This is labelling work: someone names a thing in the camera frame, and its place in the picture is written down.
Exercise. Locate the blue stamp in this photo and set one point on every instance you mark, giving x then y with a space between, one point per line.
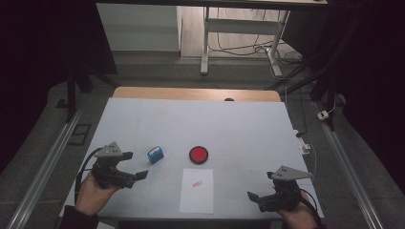
155 155

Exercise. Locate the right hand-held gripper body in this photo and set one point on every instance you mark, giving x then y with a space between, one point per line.
283 194

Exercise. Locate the white cabinet panel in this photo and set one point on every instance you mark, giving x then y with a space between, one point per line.
140 28

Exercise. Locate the person's left hand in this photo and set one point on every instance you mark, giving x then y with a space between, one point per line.
92 197

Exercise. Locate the round red ink pad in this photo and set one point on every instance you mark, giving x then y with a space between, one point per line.
198 154

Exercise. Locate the black table grommet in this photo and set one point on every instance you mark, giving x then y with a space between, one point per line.
229 99

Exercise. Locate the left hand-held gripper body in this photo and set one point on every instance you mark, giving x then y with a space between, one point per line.
110 171

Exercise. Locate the black floor frame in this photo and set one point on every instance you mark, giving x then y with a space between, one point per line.
79 135

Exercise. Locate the dark curtain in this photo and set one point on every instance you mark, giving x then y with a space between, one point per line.
38 63
372 79

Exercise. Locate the white desk frame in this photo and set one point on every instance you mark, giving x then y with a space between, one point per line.
242 27

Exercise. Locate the wooden table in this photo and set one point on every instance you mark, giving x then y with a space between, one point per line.
191 93

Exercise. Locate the person's right hand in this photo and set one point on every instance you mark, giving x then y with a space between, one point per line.
297 219

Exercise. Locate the aluminium rail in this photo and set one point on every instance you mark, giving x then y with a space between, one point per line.
347 165
47 165

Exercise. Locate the black metal stand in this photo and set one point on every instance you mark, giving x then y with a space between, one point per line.
318 86
71 95

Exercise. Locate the small white adapter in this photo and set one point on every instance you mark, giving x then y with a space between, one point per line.
323 115

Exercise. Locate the large white table cover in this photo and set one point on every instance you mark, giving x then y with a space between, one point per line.
242 127

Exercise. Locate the white paper sheet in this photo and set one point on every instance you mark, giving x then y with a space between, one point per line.
196 197

